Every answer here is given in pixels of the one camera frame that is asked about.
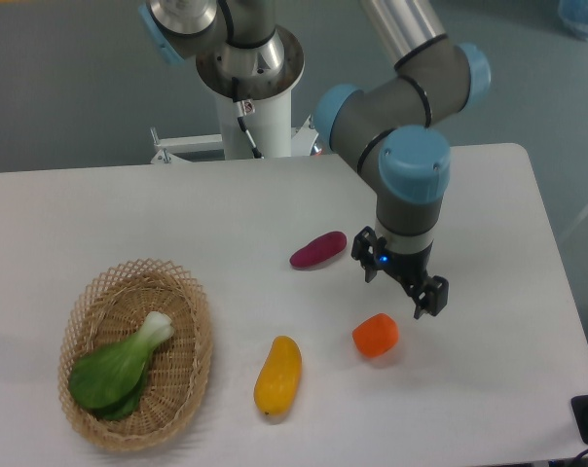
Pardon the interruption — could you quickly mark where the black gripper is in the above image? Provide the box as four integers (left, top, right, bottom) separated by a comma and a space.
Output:
350, 226, 449, 319

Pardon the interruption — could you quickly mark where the orange toy fruit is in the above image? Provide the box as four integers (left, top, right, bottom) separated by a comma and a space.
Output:
351, 313, 399, 358

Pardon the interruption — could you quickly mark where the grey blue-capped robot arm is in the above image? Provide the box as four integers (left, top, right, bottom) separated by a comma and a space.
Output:
138, 1, 491, 316

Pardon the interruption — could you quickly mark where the purple toy sweet potato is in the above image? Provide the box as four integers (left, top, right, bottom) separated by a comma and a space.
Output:
289, 231, 348, 269

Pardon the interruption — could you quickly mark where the yellow toy mango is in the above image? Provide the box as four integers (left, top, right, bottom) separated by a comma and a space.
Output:
253, 336, 303, 417

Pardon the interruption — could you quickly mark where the woven wicker basket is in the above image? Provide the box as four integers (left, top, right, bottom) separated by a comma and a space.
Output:
58, 259, 213, 451

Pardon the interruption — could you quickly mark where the green toy bok choy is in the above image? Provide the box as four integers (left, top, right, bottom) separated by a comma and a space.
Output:
68, 311, 174, 420

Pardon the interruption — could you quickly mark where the blue plastic bag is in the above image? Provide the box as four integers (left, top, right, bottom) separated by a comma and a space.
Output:
558, 0, 588, 42

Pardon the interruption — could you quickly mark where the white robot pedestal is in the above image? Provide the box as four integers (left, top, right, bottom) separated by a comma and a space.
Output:
151, 25, 323, 163

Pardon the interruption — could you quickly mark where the black cable on pedestal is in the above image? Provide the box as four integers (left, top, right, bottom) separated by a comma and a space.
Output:
231, 76, 265, 160

